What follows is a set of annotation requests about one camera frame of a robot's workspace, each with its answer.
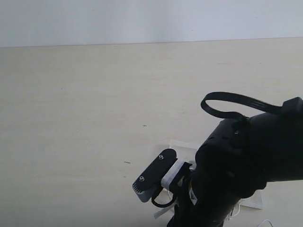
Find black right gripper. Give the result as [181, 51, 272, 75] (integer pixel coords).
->
[167, 181, 237, 227]

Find white wired earphones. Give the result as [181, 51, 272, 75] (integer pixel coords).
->
[163, 186, 273, 227]

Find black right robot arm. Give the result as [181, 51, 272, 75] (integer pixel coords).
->
[168, 113, 303, 227]

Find clear plastic open case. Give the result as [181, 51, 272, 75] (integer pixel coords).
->
[169, 140, 264, 210]

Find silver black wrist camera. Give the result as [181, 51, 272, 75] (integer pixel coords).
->
[132, 148, 192, 202]

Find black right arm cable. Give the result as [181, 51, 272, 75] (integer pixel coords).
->
[200, 91, 303, 119]

